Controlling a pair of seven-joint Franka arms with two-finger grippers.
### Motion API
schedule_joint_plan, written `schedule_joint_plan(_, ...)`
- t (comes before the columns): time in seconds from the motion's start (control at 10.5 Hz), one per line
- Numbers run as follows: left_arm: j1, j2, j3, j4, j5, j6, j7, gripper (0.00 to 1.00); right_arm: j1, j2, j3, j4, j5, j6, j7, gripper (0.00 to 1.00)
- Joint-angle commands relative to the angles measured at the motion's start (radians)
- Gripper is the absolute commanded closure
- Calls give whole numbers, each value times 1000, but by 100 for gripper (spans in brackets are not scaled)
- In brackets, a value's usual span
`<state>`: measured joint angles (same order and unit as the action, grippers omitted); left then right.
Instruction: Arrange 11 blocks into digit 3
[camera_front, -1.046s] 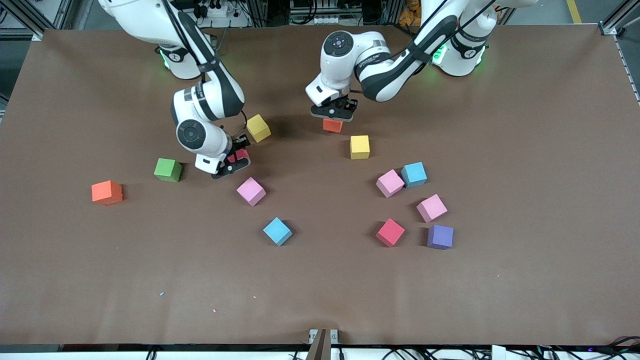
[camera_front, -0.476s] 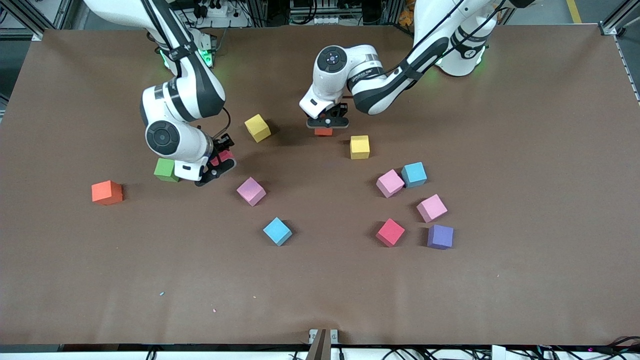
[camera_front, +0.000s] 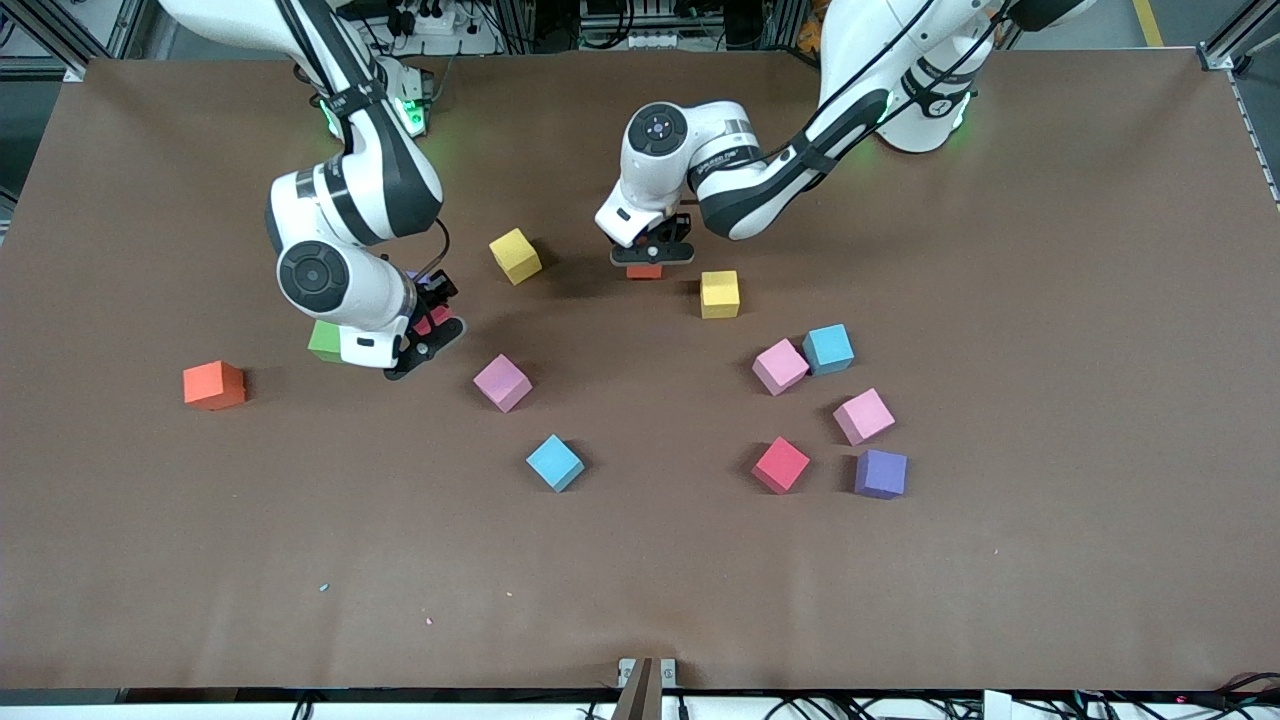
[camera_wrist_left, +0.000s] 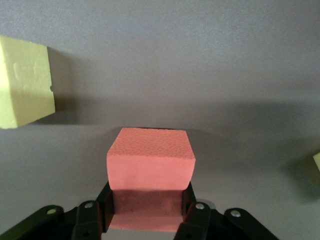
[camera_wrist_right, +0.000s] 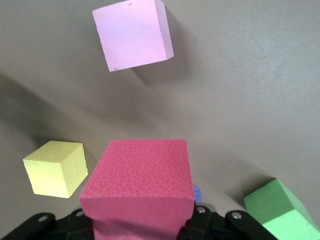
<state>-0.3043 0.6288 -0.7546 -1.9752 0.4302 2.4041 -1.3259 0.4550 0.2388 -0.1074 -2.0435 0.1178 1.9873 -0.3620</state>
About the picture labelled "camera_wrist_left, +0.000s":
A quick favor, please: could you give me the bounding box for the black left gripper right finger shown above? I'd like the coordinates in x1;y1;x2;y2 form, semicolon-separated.
174;182;280;240

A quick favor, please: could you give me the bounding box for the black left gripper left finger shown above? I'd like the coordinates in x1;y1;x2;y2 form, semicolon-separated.
0;182;115;240

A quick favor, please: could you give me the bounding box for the orange foam cube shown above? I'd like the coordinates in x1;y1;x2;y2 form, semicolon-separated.
106;126;196;230

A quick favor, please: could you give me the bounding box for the yellow foam cube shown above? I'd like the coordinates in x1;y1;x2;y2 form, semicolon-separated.
0;34;56;130
312;152;320;173

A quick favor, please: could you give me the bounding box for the brown paper table cover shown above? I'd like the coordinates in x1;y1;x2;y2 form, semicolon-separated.
0;0;320;240

